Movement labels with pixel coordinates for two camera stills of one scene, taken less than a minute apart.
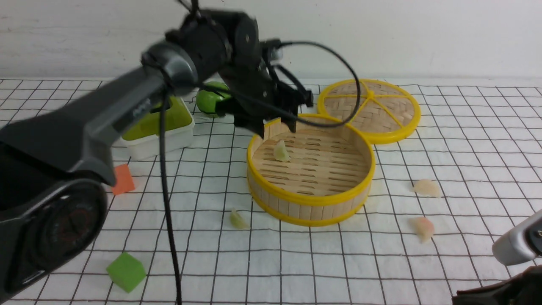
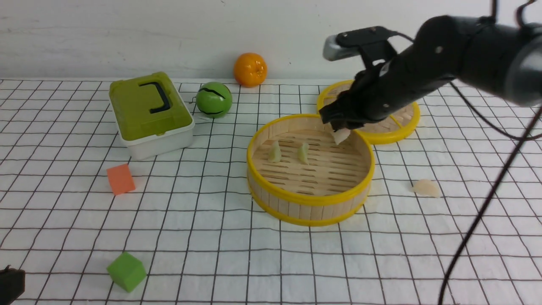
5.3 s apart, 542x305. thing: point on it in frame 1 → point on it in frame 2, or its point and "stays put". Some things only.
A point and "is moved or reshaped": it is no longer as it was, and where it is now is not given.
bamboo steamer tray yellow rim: x=319 y=175 stays put
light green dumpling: x=236 y=220 → x=302 y=152
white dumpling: x=427 y=187 stays put
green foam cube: x=126 y=272 stays put
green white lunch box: x=142 y=140 stays put
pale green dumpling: x=280 y=153 is moved or reshaped
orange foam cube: x=124 y=182 stays put
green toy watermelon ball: x=206 y=100 stays put
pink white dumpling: x=423 y=227 → x=341 y=134
